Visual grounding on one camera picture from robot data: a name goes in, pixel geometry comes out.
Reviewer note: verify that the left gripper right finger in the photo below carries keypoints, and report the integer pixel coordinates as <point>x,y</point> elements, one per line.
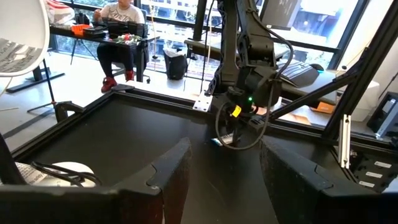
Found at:
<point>295,186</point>

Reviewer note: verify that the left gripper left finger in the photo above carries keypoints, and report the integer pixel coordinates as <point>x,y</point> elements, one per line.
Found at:
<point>168,180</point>

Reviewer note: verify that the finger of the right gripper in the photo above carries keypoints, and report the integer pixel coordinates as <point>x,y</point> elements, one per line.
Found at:
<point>238,133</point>
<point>229,128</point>

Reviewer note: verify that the blue white candy bar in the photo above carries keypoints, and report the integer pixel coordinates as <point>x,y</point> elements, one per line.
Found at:
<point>221,141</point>

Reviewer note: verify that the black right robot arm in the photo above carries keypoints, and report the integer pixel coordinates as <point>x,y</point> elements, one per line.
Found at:
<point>258,46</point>

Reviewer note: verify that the white metal mounting plate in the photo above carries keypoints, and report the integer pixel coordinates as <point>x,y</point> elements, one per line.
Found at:
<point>202,102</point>

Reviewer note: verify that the grey open laptop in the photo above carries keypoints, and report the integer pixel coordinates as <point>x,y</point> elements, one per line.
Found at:
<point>295,73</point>

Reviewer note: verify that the black table mat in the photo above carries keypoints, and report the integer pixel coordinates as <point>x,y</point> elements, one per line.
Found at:
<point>124,140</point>

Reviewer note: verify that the grey desk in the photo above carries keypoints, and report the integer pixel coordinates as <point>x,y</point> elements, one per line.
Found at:
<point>323,82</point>

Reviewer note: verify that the black bin white liner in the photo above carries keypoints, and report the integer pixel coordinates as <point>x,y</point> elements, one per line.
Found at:
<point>175,67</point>

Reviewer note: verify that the white box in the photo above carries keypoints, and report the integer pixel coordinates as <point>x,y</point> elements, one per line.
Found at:
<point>368,102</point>

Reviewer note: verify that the person's red shoe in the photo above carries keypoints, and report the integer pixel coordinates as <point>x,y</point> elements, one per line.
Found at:
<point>129,75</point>
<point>109,84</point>

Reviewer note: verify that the black grey device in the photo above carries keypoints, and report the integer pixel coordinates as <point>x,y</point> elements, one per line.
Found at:
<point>385,118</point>

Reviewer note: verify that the colourful flower bunch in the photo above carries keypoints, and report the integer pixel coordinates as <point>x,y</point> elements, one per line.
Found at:
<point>127,39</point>

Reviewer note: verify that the black tripod stand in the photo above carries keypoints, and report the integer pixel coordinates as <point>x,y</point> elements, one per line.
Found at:
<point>55,103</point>

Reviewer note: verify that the black case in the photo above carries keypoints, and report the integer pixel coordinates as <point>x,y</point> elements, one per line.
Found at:
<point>124,28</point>

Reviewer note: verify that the person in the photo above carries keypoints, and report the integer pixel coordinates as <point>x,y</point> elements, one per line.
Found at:
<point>119,14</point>

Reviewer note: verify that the black desk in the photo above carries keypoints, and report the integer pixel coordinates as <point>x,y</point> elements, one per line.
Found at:
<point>93,38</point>

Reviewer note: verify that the flat black box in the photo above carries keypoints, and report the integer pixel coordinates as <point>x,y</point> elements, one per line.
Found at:
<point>94,32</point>

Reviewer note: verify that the black desk foot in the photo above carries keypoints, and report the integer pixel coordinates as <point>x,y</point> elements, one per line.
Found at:
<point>34,80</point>

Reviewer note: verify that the orange box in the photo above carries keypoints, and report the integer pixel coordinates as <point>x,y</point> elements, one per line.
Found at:
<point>77,29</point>

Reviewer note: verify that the white red-striped bag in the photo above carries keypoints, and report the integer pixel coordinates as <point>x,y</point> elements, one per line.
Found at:
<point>59,14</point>

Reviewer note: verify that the white desk lamp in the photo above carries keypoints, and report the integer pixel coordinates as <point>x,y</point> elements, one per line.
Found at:
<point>21,31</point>

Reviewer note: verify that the thin black frame brace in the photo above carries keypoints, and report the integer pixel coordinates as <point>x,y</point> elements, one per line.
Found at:
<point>311,97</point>

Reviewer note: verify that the silver post bracket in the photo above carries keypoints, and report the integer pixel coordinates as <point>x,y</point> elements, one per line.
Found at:
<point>345,140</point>

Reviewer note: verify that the black aluminium table frame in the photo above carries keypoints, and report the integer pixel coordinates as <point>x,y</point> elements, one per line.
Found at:
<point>161,100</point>

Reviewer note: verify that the black diagonal frame strut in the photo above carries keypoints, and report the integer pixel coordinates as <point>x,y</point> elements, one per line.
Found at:
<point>363,71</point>

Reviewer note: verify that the black frame clamp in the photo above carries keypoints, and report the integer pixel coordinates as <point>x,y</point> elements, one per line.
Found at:
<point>63,110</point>

